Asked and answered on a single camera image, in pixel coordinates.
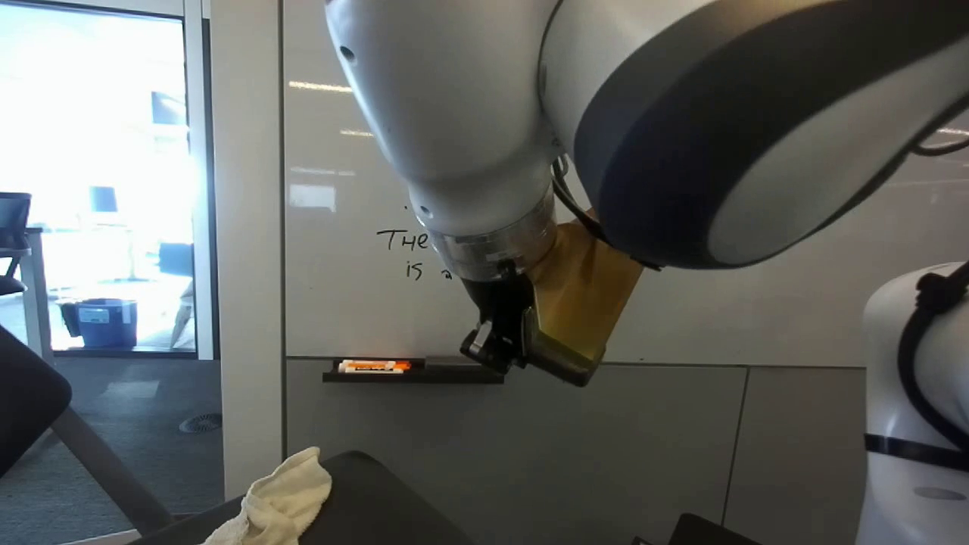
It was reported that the orange marker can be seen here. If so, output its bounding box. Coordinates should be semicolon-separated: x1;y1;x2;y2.
338;353;419;378

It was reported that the thick black cable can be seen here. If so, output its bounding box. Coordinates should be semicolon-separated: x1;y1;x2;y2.
895;261;969;455

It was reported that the felt whiteboard duster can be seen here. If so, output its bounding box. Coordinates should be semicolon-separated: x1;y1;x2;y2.
521;218;647;390

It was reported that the round floor outlet cover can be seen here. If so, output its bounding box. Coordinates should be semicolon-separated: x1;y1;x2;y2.
177;408;224;439

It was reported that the blue bin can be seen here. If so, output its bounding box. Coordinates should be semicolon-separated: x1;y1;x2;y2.
59;298;144;353

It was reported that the black office chair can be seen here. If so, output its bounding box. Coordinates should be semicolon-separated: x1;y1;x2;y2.
0;188;36;259
0;325;177;537

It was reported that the cream cloth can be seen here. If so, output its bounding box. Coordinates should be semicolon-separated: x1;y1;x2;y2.
200;444;338;545

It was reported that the blue office chair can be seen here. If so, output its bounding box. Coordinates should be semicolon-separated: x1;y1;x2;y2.
156;240;203;352

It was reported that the thin black cable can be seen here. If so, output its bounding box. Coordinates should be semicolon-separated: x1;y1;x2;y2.
549;152;613;249

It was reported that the black whiteboard tray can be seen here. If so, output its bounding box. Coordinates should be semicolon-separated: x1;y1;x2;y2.
320;353;509;387

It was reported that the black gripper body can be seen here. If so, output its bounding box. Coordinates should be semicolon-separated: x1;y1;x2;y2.
462;268;540;374

